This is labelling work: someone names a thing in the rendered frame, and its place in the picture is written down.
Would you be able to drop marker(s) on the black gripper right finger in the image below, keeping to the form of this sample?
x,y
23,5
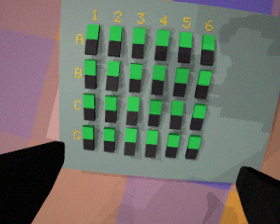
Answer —
x,y
259,196

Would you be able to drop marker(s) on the grey switch panel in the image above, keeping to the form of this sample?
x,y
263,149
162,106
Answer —
x,y
166,89

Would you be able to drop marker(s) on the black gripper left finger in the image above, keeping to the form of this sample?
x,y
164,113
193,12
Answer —
x,y
26,177

